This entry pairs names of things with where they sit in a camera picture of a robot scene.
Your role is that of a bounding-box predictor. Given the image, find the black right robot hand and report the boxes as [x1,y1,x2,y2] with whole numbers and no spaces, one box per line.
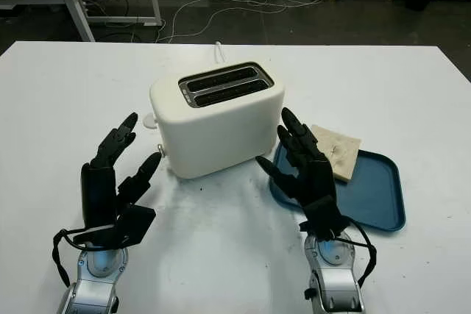
[255,107,338,209]

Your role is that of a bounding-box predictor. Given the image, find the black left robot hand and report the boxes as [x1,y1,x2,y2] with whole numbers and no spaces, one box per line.
[79,111,163,230]

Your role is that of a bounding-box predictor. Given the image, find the pale bread slice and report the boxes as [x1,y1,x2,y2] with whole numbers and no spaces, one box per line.
[311,124,364,185]

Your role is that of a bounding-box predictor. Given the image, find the dark blue plastic tray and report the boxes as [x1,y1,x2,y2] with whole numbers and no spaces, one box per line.
[268,140,407,233]

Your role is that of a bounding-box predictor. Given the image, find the white two-slot toaster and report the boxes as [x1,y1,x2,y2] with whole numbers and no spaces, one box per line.
[149,60,286,179]

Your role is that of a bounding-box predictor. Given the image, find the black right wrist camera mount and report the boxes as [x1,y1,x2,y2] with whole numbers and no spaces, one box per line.
[298,198,350,243]

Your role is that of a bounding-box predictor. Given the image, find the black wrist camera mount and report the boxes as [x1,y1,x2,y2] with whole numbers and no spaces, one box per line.
[73,204,156,251]
[298,198,350,243]

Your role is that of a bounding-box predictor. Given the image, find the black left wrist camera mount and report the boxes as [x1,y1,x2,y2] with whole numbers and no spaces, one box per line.
[73,204,156,251]

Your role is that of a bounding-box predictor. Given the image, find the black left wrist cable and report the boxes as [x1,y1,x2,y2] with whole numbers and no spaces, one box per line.
[52,229,93,288]

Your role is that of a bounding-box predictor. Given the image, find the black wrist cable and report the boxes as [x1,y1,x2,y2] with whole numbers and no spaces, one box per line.
[52,229,93,288]
[329,218,378,295]

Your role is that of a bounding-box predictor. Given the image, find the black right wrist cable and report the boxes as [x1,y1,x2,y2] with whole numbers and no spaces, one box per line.
[329,218,378,295]

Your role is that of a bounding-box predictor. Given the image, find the white toaster power cord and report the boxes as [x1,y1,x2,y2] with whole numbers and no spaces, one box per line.
[213,40,228,64]

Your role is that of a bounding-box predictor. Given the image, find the white cable on floor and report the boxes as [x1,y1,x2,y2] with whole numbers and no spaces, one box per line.
[154,0,321,43]

